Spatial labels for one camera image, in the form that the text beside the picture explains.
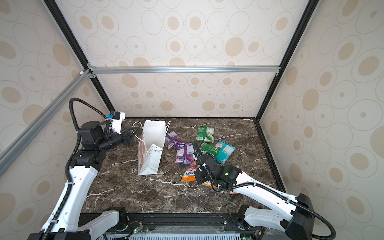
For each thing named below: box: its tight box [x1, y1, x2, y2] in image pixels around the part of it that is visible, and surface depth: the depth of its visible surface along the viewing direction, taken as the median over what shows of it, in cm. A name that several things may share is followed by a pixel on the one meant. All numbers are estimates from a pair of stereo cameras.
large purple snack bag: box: [174, 142, 195, 165], surface depth 98 cm
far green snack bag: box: [196, 126, 215, 143], surface depth 108 cm
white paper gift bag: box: [138, 119, 166, 176], surface depth 85 cm
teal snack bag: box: [215, 140, 237, 165], surface depth 100 cm
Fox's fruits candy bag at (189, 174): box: [181, 161, 199, 182], surface depth 80 cm
